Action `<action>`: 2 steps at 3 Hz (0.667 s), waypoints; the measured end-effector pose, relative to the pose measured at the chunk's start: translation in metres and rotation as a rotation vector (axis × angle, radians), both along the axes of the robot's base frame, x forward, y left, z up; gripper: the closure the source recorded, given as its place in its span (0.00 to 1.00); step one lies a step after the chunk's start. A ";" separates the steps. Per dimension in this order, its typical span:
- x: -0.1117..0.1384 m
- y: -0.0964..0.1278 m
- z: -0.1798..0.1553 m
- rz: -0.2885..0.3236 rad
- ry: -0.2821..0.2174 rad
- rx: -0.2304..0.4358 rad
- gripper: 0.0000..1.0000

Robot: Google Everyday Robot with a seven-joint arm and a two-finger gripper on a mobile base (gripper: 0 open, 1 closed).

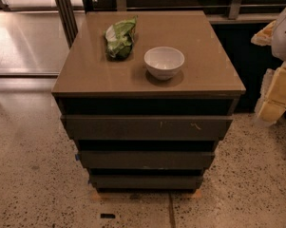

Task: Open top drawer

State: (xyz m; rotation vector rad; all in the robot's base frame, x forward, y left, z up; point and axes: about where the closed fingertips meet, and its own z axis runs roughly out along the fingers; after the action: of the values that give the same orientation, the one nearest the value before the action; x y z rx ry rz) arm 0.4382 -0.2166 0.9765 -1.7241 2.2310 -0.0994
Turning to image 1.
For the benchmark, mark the grey middle drawer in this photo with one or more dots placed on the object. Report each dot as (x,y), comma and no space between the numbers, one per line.
(146,159)

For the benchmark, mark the green chip bag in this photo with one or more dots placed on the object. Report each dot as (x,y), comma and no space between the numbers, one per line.
(119,38)

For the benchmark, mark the grey drawer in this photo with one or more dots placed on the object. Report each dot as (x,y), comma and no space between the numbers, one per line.
(146,159)
(145,182)
(146,128)

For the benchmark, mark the brown drawer cabinet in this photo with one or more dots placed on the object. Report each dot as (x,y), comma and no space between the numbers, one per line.
(91,84)

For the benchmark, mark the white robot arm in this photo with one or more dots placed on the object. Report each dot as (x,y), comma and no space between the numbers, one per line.
(278,46)

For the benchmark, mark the grey top drawer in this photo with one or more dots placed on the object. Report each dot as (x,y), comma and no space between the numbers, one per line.
(146,128)

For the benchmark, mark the grey bottom drawer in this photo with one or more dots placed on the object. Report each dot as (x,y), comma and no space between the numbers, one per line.
(145,182)

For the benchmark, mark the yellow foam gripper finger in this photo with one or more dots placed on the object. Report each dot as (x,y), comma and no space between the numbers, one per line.
(272,102)
(264,36)

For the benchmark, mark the white ceramic bowl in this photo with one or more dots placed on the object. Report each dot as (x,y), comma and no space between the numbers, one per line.
(163,63)

